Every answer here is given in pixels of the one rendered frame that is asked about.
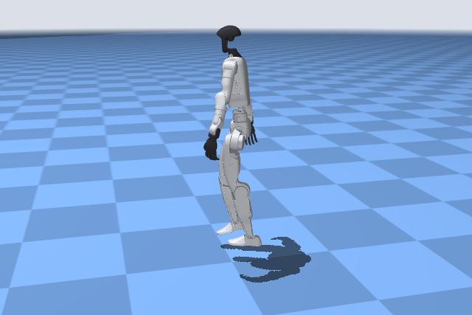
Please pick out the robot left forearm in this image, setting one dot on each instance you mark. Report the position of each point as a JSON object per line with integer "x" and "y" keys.
{"x": 220, "y": 110}

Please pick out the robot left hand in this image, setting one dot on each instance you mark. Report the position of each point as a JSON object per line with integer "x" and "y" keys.
{"x": 210, "y": 145}

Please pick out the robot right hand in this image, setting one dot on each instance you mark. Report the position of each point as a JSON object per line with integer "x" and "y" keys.
{"x": 252, "y": 132}

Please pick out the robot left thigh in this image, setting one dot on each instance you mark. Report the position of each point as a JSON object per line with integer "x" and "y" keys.
{"x": 231, "y": 159}

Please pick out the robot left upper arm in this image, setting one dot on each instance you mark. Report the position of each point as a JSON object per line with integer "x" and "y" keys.
{"x": 229, "y": 71}

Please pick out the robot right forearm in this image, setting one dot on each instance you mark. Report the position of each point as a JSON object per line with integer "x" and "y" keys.
{"x": 249, "y": 111}

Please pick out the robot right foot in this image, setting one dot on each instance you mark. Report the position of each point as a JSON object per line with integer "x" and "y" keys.
{"x": 230, "y": 228}

